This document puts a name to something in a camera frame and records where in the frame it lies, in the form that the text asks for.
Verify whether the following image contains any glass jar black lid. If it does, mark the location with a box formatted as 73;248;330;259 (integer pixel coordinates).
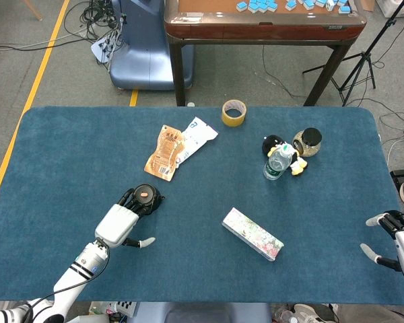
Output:
292;127;323;158

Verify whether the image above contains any yellow tape roll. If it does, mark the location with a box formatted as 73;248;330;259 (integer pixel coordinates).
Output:
221;99;248;128

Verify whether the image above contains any brown mahjong table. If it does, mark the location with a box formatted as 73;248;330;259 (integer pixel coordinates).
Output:
164;0;367;107

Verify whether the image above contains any wooden pole leg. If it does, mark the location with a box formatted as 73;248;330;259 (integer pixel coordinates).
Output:
22;0;43;22

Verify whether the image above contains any white plastic bag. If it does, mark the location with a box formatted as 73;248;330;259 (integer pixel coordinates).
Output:
174;116;220;168

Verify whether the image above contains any orange snack pouch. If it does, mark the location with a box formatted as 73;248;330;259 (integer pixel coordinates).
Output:
143;124;184;182

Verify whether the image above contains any black yellow plush toy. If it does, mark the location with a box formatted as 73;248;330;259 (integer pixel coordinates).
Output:
261;134;308;176

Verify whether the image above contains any checkerboard calibration card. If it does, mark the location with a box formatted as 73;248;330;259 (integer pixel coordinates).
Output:
116;300;138;318

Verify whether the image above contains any blue table cloth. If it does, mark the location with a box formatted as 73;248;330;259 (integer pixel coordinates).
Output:
0;106;404;306

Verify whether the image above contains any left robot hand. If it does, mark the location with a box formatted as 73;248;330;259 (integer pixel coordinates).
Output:
94;188;159;249

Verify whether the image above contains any floral toothpaste box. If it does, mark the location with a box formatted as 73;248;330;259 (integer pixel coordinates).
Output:
221;207;285;262

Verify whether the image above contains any black teapot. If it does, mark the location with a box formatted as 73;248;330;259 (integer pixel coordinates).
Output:
133;183;166;216

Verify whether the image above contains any black tripod stand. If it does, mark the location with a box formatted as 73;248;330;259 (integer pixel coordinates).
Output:
302;0;404;107

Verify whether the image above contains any clear water bottle green label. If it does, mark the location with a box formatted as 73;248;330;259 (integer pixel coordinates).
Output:
263;143;294;181

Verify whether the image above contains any white power strip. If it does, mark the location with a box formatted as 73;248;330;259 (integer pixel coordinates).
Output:
90;32;122;63

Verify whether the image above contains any black cable bundle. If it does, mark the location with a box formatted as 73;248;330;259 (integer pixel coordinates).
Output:
63;0;122;41

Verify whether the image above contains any grey blue robot torso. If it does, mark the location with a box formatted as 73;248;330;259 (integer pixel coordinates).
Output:
127;301;273;323

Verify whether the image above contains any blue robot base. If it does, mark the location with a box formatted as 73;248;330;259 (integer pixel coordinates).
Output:
109;0;195;91

